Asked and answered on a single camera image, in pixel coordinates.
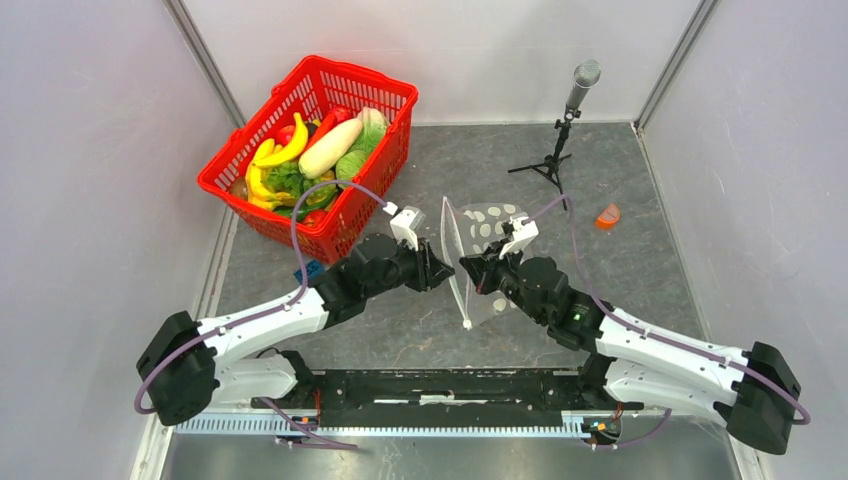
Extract red apple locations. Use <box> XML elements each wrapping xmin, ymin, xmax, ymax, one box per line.
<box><xmin>273</xmin><ymin>125</ymin><xmax>296</xmax><ymax>147</ymax></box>

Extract napa cabbage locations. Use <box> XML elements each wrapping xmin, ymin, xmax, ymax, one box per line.
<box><xmin>349</xmin><ymin>107</ymin><xmax>389</xmax><ymax>153</ymax></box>

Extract green bell pepper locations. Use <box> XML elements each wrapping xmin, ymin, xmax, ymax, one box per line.
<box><xmin>272</xmin><ymin>198</ymin><xmax>333</xmax><ymax>223</ymax></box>

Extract clear polka dot zip bag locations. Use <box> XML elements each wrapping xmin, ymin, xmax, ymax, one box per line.
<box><xmin>440</xmin><ymin>197</ymin><xmax>526</xmax><ymax>330</ymax></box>

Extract round green cabbage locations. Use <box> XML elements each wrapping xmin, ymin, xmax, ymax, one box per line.
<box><xmin>335</xmin><ymin>150</ymin><xmax>370</xmax><ymax>182</ymax></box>

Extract red plastic shopping basket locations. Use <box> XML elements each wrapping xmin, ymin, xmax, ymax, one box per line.
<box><xmin>197</xmin><ymin>56</ymin><xmax>418</xmax><ymax>263</ymax></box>

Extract white radish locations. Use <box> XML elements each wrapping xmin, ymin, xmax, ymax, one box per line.
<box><xmin>299</xmin><ymin>118</ymin><xmax>363</xmax><ymax>179</ymax></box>

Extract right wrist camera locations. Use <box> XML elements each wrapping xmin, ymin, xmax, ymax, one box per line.
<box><xmin>499</xmin><ymin>216</ymin><xmax>539</xmax><ymax>259</ymax></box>

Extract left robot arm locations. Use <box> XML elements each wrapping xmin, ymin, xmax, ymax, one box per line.
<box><xmin>134</xmin><ymin>234</ymin><xmax>455</xmax><ymax>426</ymax></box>

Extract aluminium frame rail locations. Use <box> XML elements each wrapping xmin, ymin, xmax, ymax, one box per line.
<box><xmin>129</xmin><ymin>368</ymin><xmax>773</xmax><ymax>480</ymax></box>

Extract black microphone tripod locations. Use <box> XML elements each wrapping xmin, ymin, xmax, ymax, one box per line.
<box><xmin>507</xmin><ymin>107</ymin><xmax>582</xmax><ymax>194</ymax></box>

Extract blue lego brick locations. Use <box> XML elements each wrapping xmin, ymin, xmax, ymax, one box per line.
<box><xmin>293</xmin><ymin>259</ymin><xmax>325</xmax><ymax>284</ymax></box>

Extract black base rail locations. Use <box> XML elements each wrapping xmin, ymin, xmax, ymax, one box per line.
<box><xmin>273</xmin><ymin>368</ymin><xmax>620</xmax><ymax>428</ymax></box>

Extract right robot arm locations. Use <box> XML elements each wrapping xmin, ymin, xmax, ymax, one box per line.
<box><xmin>459</xmin><ymin>253</ymin><xmax>803</xmax><ymax>455</ymax></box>

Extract green leafy lettuce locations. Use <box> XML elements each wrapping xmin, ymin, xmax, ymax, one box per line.
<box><xmin>264</xmin><ymin>161</ymin><xmax>305</xmax><ymax>197</ymax></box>

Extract red tomato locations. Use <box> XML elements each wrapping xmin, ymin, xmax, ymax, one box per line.
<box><xmin>299</xmin><ymin>209</ymin><xmax>329</xmax><ymax>228</ymax></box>

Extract silver microphone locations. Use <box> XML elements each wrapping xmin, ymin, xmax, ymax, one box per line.
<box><xmin>566</xmin><ymin>59</ymin><xmax>601</xmax><ymax>110</ymax></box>

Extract orange small block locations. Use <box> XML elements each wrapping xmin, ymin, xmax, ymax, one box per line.
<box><xmin>594</xmin><ymin>204</ymin><xmax>621</xmax><ymax>230</ymax></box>

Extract brown kiwi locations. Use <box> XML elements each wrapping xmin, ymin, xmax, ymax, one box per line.
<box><xmin>228</xmin><ymin>177</ymin><xmax>251</xmax><ymax>201</ymax></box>

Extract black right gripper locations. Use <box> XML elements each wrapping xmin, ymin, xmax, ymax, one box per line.
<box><xmin>459</xmin><ymin>238</ymin><xmax>546</xmax><ymax>325</ymax></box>

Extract green grapes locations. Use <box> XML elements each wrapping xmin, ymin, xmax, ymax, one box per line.
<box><xmin>302</xmin><ymin>171</ymin><xmax>338</xmax><ymax>208</ymax></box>

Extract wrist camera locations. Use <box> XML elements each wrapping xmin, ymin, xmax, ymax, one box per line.
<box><xmin>499</xmin><ymin>216</ymin><xmax>539</xmax><ymax>259</ymax></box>
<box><xmin>383</xmin><ymin>202</ymin><xmax>426</xmax><ymax>251</ymax></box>

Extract red chili pepper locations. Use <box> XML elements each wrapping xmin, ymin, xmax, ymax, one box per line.
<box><xmin>306</xmin><ymin>106</ymin><xmax>354</xmax><ymax>149</ymax></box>

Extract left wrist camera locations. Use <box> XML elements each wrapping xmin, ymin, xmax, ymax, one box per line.
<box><xmin>383</xmin><ymin>202</ymin><xmax>426</xmax><ymax>251</ymax></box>

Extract yellow banana bunch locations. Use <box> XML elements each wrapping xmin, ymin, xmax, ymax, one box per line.
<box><xmin>245</xmin><ymin>137</ymin><xmax>296</xmax><ymax>212</ymax></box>

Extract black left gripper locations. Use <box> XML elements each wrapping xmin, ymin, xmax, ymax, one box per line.
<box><xmin>364</xmin><ymin>232</ymin><xmax>455</xmax><ymax>299</ymax></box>

